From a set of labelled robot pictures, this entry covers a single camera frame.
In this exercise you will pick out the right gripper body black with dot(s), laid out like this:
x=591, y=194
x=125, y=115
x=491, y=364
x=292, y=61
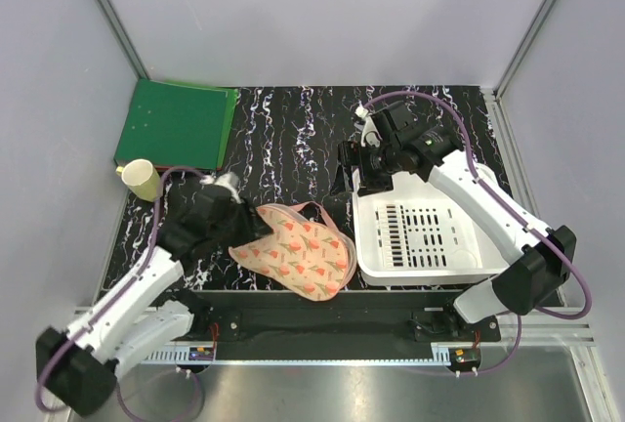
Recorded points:
x=375, y=172

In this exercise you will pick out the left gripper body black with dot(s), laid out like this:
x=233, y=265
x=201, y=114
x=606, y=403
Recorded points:
x=231, y=230

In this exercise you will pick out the tulip print mesh laundry bag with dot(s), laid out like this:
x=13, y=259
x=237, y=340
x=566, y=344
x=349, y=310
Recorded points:
x=313, y=259

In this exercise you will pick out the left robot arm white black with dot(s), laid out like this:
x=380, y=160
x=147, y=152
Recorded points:
x=83, y=364

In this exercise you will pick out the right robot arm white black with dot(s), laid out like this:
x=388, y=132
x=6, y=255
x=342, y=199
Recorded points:
x=538, y=257

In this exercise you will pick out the black marble pattern mat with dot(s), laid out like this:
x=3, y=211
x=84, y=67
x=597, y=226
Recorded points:
x=282, y=146

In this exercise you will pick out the white plastic basket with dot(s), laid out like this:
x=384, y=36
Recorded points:
x=415, y=235

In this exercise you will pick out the cream yellow mug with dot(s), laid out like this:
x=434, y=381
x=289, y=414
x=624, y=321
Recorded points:
x=140, y=178

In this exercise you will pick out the green folder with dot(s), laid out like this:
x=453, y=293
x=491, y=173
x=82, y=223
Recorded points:
x=171, y=124

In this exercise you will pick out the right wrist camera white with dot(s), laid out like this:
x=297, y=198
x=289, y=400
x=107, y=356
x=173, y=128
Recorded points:
x=369, y=135

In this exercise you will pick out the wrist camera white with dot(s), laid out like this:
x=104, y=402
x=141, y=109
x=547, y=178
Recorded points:
x=369, y=135
x=228, y=180

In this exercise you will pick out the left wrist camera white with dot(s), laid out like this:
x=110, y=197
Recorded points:
x=228, y=180

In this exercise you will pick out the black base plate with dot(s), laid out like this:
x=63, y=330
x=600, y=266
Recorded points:
x=369, y=325

